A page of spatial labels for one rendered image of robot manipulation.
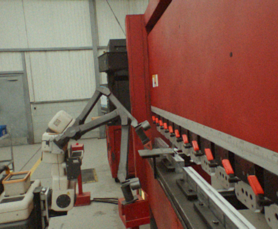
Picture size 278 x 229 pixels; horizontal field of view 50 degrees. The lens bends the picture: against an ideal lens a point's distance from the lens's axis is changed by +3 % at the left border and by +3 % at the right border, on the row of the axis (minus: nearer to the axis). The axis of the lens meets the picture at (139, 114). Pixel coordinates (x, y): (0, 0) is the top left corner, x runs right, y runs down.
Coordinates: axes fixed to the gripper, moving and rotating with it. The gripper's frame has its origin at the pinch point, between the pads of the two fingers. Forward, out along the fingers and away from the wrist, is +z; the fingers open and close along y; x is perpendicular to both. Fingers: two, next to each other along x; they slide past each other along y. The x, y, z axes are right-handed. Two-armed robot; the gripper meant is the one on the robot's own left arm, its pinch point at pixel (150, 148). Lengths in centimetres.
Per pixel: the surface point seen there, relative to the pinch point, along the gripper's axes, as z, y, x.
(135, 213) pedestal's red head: 16, -54, 30
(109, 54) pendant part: -91, 100, -18
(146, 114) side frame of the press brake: -13, 87, -17
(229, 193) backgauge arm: 35, -61, -26
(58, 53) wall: -234, 699, 80
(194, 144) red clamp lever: -12, -89, -20
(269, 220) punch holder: -1, -150, -18
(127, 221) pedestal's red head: 17, -55, 37
